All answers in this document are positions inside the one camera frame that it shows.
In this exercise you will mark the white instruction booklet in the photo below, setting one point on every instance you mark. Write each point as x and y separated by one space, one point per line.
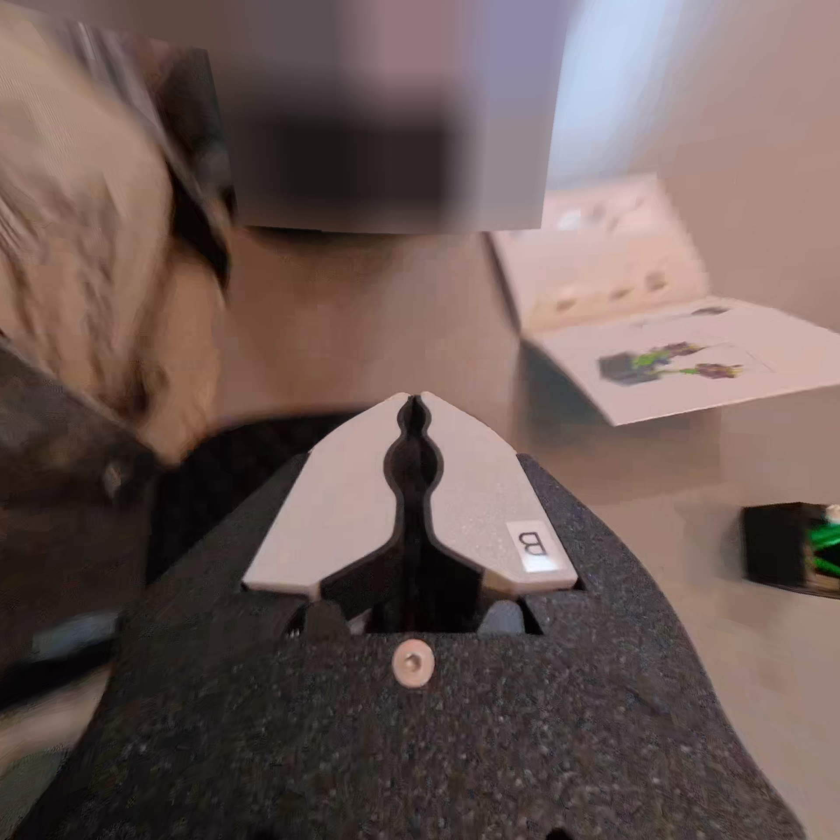
689 380

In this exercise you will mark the black and green brick model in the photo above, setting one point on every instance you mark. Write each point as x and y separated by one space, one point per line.
774 551

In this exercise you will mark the floral knit sweater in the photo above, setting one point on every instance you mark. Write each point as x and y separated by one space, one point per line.
79 229

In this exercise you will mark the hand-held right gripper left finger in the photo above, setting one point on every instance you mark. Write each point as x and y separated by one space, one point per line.
328 505

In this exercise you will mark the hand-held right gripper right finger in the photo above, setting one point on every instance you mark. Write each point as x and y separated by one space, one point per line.
485 505

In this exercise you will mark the grey-brown garment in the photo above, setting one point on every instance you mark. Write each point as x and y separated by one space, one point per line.
52 525

